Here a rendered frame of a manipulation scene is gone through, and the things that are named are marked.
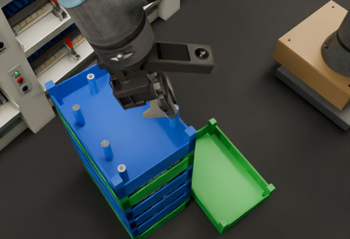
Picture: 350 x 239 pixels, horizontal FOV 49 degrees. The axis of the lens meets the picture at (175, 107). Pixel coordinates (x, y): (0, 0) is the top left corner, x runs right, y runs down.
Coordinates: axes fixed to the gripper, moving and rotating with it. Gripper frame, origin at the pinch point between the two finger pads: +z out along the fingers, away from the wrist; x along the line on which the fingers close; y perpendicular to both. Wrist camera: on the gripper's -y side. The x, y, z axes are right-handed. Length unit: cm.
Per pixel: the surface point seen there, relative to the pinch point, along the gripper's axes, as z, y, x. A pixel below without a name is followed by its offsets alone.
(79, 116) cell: 5.3, 22.8, -6.9
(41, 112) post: 36, 52, -33
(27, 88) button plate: 21, 48, -33
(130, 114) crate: 11.9, 13.0, -8.6
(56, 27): 12, 34, -44
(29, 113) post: 31, 54, -31
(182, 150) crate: 11.3, 1.8, 3.6
